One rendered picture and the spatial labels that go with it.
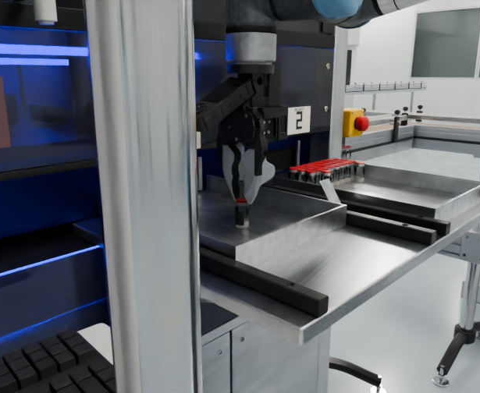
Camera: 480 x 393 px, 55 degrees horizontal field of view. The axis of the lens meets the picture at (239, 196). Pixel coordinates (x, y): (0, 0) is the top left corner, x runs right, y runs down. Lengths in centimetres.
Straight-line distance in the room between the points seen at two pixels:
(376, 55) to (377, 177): 899
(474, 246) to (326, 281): 140
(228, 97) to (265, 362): 73
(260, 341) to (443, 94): 858
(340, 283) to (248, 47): 35
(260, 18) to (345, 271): 36
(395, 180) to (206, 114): 58
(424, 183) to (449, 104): 839
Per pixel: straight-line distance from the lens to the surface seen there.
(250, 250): 59
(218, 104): 65
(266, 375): 122
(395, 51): 989
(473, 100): 932
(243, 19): 68
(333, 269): 61
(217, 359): 105
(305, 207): 81
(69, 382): 51
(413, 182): 108
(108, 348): 60
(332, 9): 65
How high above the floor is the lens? 112
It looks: 15 degrees down
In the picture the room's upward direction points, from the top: straight up
